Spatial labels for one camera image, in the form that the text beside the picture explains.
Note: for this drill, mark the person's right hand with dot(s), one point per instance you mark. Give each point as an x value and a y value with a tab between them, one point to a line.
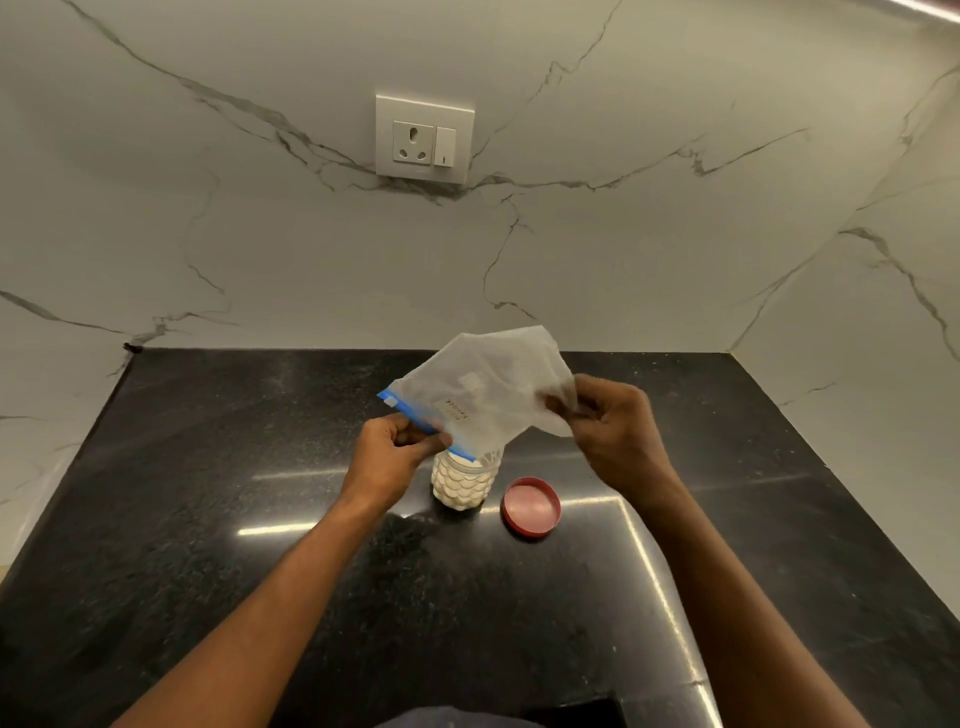
622	442

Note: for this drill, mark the person's left hand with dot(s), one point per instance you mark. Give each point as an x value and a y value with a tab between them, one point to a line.
386	459

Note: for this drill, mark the person's right fingers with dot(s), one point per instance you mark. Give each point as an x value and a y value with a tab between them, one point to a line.
574	401

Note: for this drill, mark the person's left thumb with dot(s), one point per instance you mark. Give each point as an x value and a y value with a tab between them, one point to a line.
429	445

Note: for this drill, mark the clear zip bag blue seal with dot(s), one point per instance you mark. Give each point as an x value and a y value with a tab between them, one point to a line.
487	390

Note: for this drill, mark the person's right forearm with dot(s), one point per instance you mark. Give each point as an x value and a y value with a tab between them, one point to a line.
739	615

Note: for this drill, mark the person's left forearm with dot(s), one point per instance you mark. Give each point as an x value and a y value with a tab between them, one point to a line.
259	626

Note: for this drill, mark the clear textured plastic jar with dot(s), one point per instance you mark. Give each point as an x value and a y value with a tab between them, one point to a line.
463	480

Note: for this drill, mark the red jar lid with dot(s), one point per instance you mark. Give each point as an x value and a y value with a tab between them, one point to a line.
531	507

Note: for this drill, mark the dark grey shirt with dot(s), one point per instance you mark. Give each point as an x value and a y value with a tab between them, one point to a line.
457	718

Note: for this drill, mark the white wall socket switch plate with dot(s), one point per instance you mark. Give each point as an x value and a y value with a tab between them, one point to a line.
424	139

